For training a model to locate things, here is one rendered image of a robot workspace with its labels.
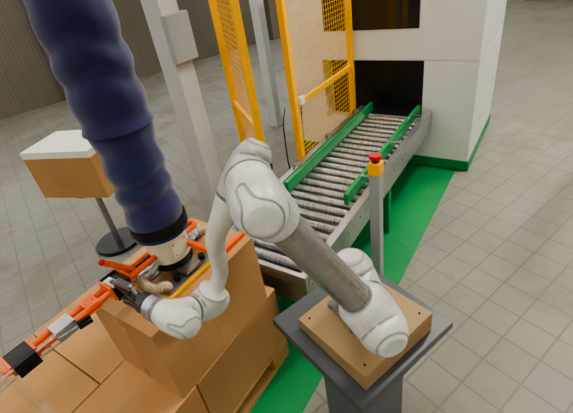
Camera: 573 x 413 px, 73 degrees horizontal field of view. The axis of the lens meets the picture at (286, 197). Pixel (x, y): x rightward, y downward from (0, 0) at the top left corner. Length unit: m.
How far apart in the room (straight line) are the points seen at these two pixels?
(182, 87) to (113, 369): 1.82
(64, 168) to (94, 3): 2.17
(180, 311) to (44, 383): 1.04
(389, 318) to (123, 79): 1.07
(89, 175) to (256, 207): 2.47
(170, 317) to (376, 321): 0.63
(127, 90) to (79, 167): 1.96
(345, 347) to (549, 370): 1.38
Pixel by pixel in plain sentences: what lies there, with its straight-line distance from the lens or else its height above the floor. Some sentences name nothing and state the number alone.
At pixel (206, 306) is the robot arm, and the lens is 1.39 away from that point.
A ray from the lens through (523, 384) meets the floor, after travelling 2.50.
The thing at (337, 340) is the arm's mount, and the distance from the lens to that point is 1.49.
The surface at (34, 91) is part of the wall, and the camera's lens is 9.50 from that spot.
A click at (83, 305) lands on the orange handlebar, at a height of 1.09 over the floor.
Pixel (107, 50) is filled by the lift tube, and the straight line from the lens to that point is 1.30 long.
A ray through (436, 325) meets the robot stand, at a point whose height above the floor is 0.75.
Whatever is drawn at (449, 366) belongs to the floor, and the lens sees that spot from 2.46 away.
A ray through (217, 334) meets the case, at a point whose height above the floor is 0.66.
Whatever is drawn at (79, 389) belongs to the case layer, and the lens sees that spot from 2.09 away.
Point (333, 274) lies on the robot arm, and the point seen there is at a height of 1.26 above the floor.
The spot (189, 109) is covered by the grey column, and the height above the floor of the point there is 1.14.
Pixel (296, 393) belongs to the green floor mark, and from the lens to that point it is 2.35.
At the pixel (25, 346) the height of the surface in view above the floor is 1.09.
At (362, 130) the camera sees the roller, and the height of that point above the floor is 0.55.
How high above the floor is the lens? 2.02
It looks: 33 degrees down
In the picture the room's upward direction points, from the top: 10 degrees counter-clockwise
